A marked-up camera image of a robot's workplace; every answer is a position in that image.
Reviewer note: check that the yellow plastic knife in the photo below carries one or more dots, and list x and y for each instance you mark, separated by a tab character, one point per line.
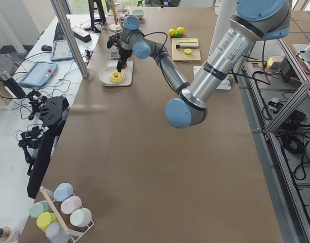
187	41

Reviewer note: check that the teach pendant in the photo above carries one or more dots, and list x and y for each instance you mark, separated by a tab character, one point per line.
61	51
39	74

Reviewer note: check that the light blue cup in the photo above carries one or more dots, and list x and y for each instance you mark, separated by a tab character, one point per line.
63	191

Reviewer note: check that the cream cup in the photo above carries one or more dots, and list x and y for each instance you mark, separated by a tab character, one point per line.
81	217

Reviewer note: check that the computer mouse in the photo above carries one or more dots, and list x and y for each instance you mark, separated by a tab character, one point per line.
46	48

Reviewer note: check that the yellow lemon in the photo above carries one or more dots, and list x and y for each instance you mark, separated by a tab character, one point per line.
171	32
181	30

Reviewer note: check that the half lemon slice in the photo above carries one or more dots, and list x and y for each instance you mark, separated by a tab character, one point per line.
187	51

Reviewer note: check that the yellow lemon upper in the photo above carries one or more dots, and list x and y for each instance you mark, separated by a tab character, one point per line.
181	30

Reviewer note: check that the green lime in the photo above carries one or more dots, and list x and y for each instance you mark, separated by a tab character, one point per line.
177	35

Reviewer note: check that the bamboo cutting board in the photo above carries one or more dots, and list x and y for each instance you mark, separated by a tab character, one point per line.
178	54

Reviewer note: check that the black thermos bottle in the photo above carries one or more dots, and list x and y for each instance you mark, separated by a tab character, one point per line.
12	84

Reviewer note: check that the teach pendant far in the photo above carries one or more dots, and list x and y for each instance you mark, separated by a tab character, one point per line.
61	51

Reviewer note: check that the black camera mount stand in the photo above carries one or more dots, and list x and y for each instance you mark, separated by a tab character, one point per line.
53	118

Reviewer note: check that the white round plate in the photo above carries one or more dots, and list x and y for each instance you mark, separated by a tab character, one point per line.
105	73

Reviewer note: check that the folded grey cloth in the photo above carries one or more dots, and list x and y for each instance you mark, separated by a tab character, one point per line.
114	56

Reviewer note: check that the grey blue cup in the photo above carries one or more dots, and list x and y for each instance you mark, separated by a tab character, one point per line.
56	234

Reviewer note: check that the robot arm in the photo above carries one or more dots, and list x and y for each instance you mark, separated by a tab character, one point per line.
252	21

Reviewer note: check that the black keyboard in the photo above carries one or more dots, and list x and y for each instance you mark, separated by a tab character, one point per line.
59	34

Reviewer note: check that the yellow lemon lower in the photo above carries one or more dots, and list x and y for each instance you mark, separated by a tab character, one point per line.
171	32

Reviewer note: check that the teach pendant near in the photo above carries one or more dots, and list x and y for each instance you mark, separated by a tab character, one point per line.
39	74

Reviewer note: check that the mint green cup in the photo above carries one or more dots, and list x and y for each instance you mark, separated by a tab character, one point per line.
39	208

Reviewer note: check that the mint green bowl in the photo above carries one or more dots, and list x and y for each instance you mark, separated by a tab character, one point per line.
139	13

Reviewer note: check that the cream rectangular serving tray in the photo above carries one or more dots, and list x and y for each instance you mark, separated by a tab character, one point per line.
128	71

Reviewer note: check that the white wire cup rack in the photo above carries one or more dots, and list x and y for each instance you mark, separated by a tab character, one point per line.
76	232

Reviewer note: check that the wooden rack handle rod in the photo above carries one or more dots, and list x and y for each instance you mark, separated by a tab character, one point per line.
48	195

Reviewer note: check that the pink cup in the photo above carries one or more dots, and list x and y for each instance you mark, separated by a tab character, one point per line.
71	204

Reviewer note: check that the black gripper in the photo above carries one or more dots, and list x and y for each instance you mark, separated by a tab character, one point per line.
124	53

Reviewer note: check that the wooden mug tree stand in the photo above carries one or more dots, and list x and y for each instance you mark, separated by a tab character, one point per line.
115	27

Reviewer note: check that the steel muddler black tip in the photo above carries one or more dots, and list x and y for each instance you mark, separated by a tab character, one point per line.
180	46

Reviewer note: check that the paper cup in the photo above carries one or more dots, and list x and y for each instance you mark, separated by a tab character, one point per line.
8	234

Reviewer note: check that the yellow green cup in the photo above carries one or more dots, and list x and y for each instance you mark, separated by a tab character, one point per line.
45	219

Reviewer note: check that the aluminium frame post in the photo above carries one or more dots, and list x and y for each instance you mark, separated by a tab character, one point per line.
62	18

